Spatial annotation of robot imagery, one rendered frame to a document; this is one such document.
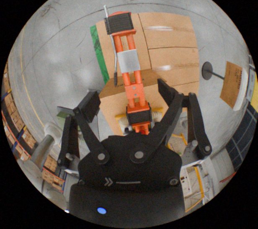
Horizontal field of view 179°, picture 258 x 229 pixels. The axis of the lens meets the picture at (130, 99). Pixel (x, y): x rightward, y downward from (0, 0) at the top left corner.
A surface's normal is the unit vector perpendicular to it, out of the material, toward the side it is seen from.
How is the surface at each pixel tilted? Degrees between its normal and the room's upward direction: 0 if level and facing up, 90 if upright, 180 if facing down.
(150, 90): 0
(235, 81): 90
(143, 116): 0
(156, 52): 0
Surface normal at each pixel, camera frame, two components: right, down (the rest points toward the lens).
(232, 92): -1.00, -0.02
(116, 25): 0.02, 0.47
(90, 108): 0.98, -0.18
